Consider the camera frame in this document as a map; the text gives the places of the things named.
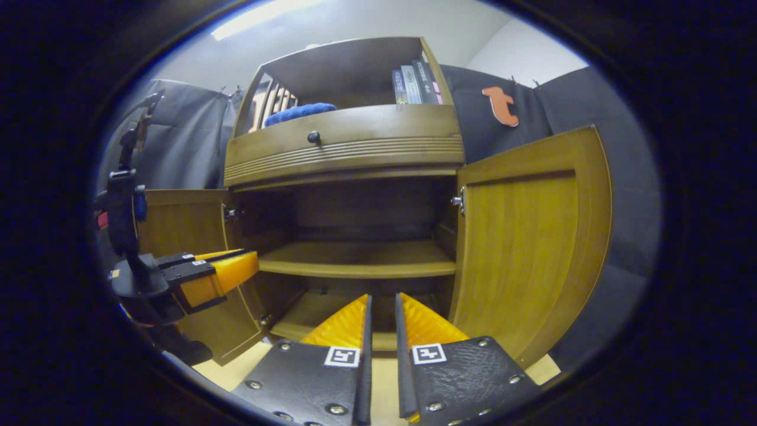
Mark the wooden cabinet door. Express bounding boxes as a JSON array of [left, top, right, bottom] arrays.
[[448, 125, 613, 369], [137, 189, 268, 366]]

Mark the wooden drawer with black knob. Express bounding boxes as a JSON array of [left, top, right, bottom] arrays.
[[224, 105, 467, 190]]

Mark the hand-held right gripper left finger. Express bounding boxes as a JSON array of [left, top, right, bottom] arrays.
[[231, 294, 373, 426]]

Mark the wooden shoe cabinet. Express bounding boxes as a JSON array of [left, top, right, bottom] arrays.
[[224, 37, 468, 353]]

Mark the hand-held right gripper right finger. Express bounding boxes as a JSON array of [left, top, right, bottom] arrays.
[[394, 292, 541, 426]]

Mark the black backdrop cloth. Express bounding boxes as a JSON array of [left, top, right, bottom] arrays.
[[96, 64, 662, 372]]

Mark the blue folded towel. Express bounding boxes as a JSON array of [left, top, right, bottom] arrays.
[[264, 102, 338, 128]]

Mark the dark blue book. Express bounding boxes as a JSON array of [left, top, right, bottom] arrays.
[[392, 69, 410, 105]]

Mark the wooden inner cabinet shelf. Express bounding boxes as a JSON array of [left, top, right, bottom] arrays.
[[258, 240, 458, 279]]

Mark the light grey book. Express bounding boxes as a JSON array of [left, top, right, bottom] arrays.
[[402, 64, 423, 105]]

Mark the black book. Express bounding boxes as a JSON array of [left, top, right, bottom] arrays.
[[412, 60, 439, 105]]

